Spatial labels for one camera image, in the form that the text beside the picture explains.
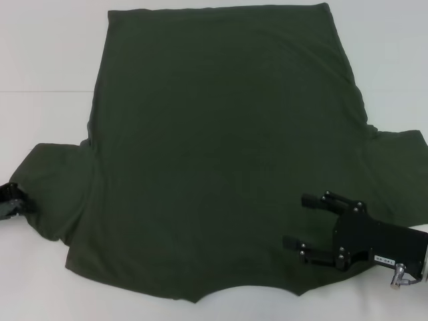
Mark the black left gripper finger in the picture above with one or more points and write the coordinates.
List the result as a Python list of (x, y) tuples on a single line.
[(15, 209), (9, 191)]

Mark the dark green t-shirt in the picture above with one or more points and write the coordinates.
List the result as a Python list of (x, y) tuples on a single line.
[(214, 133)]

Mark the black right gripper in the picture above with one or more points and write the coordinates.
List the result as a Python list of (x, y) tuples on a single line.
[(378, 239)]

